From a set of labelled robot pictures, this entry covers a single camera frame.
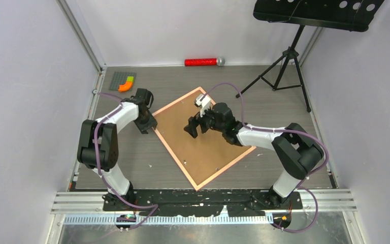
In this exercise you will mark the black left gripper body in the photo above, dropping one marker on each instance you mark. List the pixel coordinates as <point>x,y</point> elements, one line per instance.
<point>144,123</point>

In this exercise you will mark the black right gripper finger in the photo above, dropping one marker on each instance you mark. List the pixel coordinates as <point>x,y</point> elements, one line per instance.
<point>191,128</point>
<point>205,124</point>

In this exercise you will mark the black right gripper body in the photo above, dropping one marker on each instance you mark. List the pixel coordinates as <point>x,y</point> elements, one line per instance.
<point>208,114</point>

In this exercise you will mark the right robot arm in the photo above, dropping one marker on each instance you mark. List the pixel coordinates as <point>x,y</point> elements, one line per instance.
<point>298,152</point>

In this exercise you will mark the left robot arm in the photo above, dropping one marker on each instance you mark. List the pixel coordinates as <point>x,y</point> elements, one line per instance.
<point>98,147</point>

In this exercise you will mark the orange curved toy block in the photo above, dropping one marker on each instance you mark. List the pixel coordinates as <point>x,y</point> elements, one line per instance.
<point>126,86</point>

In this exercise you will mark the green toy brick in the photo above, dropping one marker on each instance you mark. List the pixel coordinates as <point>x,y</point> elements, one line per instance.
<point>130,79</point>

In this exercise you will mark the grey building baseplate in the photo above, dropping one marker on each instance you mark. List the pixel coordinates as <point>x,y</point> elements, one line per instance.
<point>120,78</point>

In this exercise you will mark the red glitter microphone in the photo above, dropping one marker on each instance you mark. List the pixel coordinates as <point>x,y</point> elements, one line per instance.
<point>218,61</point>

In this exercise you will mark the black music stand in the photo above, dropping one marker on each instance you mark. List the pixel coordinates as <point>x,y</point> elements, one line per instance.
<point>352,16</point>

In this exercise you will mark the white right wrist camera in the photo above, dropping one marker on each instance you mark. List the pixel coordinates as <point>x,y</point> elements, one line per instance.
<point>203,102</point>

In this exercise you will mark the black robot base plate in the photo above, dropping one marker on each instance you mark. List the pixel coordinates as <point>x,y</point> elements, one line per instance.
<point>203,203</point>

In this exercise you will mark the aluminium rail frame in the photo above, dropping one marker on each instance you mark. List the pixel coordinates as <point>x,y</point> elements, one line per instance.
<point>87,208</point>

